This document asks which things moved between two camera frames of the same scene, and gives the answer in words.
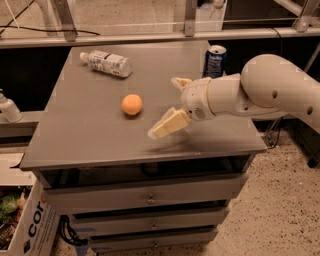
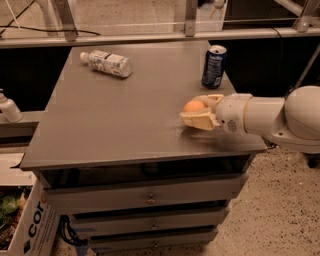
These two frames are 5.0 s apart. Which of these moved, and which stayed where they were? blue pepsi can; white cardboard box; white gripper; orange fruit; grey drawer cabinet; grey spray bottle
Moved: white gripper; orange fruit
Stayed: white cardboard box; grey spray bottle; blue pepsi can; grey drawer cabinet
